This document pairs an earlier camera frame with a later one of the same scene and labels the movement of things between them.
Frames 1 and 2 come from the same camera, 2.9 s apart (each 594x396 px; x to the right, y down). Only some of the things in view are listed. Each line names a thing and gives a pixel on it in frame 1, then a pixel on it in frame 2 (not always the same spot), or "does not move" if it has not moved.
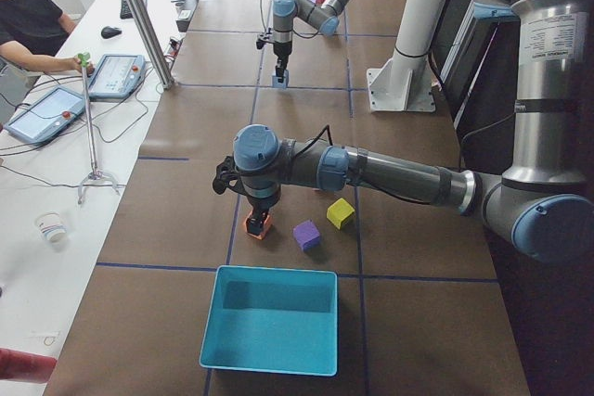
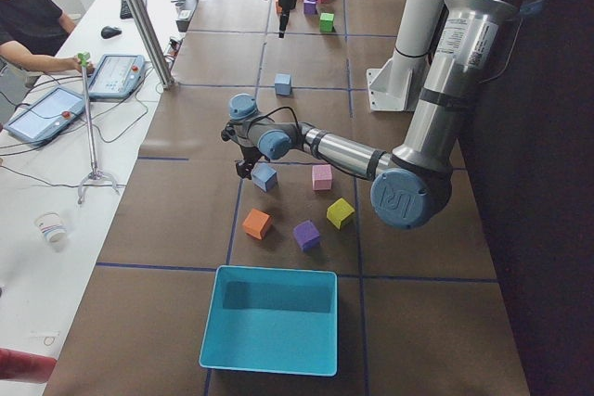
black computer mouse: [110, 31] does not move
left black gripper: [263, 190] → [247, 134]
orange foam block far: [267, 223] does not move
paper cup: [51, 226] does not move
